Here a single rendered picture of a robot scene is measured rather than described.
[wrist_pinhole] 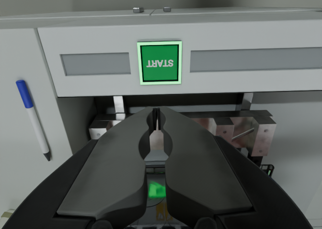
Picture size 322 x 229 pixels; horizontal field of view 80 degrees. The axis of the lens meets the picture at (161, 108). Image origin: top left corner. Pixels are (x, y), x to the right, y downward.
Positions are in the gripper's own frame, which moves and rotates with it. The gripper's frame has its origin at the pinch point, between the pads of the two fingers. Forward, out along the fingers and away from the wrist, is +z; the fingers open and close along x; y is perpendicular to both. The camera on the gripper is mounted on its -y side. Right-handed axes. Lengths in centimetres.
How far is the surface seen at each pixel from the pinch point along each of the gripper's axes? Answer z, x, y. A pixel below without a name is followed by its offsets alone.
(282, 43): 13.9, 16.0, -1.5
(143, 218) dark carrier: 20.3, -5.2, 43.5
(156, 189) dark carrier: 20.2, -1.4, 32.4
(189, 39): 14.0, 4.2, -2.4
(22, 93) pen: 12.7, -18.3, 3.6
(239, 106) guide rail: 25.7, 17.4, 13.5
